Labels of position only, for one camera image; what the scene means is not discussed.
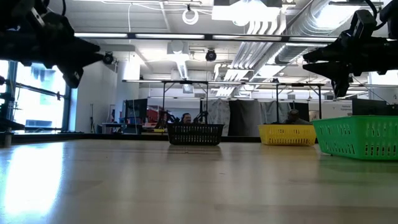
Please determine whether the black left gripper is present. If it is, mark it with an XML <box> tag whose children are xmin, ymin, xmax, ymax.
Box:
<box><xmin>0</xmin><ymin>12</ymin><xmax>105</xmax><ymax>68</ymax></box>

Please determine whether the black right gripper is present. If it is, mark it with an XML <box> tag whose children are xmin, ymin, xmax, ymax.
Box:
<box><xmin>303</xmin><ymin>30</ymin><xmax>398</xmax><ymax>81</ymax></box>

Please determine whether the large window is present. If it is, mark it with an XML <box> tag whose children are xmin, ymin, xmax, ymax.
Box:
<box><xmin>0</xmin><ymin>58</ymin><xmax>73</xmax><ymax>133</ymax></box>

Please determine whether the grey hanging cloth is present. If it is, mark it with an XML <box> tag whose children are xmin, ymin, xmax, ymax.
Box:
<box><xmin>261</xmin><ymin>101</ymin><xmax>294</xmax><ymax>124</ymax></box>

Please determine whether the dark computer monitor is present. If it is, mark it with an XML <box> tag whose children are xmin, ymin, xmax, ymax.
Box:
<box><xmin>124</xmin><ymin>98</ymin><xmax>149</xmax><ymax>120</ymax></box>

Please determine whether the yellow plastic basket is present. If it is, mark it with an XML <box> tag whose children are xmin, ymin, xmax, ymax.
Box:
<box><xmin>257</xmin><ymin>124</ymin><xmax>318</xmax><ymax>147</ymax></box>

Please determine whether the green plastic basket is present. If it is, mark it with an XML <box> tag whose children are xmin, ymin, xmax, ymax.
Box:
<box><xmin>311</xmin><ymin>114</ymin><xmax>398</xmax><ymax>161</ymax></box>

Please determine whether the long overhead light bar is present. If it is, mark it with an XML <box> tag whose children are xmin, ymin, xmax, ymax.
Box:
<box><xmin>73</xmin><ymin>30</ymin><xmax>340</xmax><ymax>43</ymax></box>

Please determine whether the dark hanging curtain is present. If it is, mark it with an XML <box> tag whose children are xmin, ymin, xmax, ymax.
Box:
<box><xmin>228</xmin><ymin>99</ymin><xmax>264</xmax><ymax>137</ymax></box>

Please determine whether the dark metal equipment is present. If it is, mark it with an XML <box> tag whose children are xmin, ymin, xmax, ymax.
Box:
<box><xmin>0</xmin><ymin>92</ymin><xmax>28</xmax><ymax>133</ymax></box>

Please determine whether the white hanging cloth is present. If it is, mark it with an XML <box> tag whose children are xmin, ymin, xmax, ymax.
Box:
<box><xmin>206</xmin><ymin>98</ymin><xmax>231</xmax><ymax>125</ymax></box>

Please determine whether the black plastic basket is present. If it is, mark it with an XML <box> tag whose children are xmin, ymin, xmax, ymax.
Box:
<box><xmin>166</xmin><ymin>123</ymin><xmax>225</xmax><ymax>146</ymax></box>

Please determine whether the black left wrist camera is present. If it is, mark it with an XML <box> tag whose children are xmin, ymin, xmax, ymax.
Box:
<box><xmin>58</xmin><ymin>63</ymin><xmax>85</xmax><ymax>89</ymax></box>

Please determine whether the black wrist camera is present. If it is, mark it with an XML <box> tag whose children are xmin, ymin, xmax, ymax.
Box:
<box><xmin>331</xmin><ymin>74</ymin><xmax>354</xmax><ymax>98</ymax></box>
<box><xmin>58</xmin><ymin>63</ymin><xmax>85</xmax><ymax>89</ymax></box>

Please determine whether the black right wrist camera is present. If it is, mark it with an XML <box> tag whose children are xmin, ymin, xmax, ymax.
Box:
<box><xmin>331</xmin><ymin>74</ymin><xmax>354</xmax><ymax>98</ymax></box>

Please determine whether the black metal stand frame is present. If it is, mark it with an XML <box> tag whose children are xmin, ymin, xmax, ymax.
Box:
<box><xmin>274</xmin><ymin>82</ymin><xmax>323</xmax><ymax>124</ymax></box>
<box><xmin>161</xmin><ymin>80</ymin><xmax>210</xmax><ymax>125</ymax></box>

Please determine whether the silver ventilation duct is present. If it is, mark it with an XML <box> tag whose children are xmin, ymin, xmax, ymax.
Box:
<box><xmin>273</xmin><ymin>0</ymin><xmax>361</xmax><ymax>66</ymax></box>

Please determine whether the black aluminium table frame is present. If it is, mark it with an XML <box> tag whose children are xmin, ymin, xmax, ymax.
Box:
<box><xmin>0</xmin><ymin>132</ymin><xmax>265</xmax><ymax>144</ymax></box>

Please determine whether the white coiled cable ring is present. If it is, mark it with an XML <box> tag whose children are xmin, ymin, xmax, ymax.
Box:
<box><xmin>182</xmin><ymin>7</ymin><xmax>200</xmax><ymax>26</ymax></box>

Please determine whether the small grey cylinder post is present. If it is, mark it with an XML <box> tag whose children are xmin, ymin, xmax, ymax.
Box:
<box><xmin>2</xmin><ymin>131</ymin><xmax>14</xmax><ymax>147</ymax></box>

